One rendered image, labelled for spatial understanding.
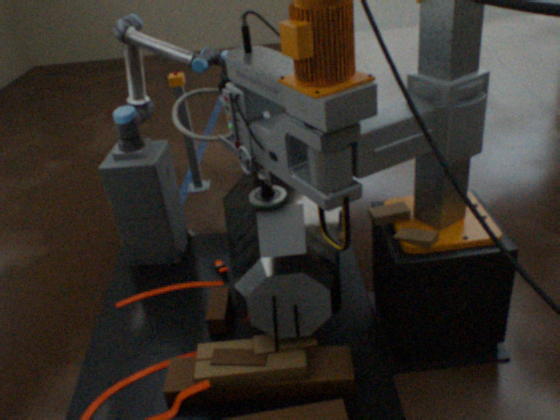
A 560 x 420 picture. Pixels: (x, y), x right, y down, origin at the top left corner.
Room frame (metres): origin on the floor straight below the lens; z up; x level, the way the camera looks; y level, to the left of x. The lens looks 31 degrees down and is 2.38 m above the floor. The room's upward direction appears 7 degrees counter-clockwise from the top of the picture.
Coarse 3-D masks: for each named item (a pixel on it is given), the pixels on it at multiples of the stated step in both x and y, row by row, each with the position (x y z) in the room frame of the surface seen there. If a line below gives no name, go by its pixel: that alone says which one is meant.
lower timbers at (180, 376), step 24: (192, 360) 2.18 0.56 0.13; (312, 360) 2.07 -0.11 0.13; (336, 360) 2.04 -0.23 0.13; (168, 384) 2.03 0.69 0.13; (192, 384) 2.01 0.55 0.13; (264, 384) 1.95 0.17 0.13; (288, 384) 1.93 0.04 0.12; (312, 384) 1.92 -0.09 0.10; (336, 384) 1.91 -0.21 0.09; (288, 408) 1.79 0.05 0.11; (312, 408) 1.77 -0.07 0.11; (336, 408) 1.75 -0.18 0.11
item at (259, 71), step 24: (240, 48) 2.75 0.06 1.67; (264, 48) 2.69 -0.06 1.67; (240, 72) 2.50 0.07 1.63; (264, 72) 2.30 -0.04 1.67; (288, 72) 2.26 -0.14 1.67; (264, 96) 2.31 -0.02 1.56; (288, 96) 2.09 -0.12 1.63; (336, 96) 1.89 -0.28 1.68; (360, 96) 1.93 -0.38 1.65; (312, 120) 1.94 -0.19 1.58; (336, 120) 1.88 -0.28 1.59; (360, 120) 1.93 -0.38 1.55
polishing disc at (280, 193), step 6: (252, 192) 2.70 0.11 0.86; (258, 192) 2.69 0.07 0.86; (276, 192) 2.67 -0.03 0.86; (282, 192) 2.66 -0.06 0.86; (252, 198) 2.63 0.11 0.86; (258, 198) 2.63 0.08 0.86; (264, 198) 2.62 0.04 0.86; (270, 198) 2.61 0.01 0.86; (276, 198) 2.60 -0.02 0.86; (282, 198) 2.59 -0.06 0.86; (258, 204) 2.57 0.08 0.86; (264, 204) 2.55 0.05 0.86; (270, 204) 2.55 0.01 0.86
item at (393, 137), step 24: (480, 96) 2.22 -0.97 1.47; (384, 120) 2.13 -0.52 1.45; (408, 120) 2.13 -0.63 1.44; (432, 120) 2.18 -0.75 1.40; (456, 120) 2.16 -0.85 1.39; (480, 120) 2.21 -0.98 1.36; (360, 144) 2.02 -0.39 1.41; (384, 144) 2.07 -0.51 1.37; (408, 144) 2.13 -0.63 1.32; (456, 144) 2.16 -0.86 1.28; (360, 168) 2.02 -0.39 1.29; (384, 168) 2.08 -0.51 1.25
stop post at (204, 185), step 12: (180, 72) 4.52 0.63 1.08; (180, 84) 4.41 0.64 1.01; (180, 96) 4.43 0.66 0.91; (180, 108) 4.43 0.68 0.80; (180, 120) 4.43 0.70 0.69; (192, 132) 4.46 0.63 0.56; (192, 144) 4.43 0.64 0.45; (192, 156) 4.43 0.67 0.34; (192, 168) 4.43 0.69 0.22; (192, 192) 4.37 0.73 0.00
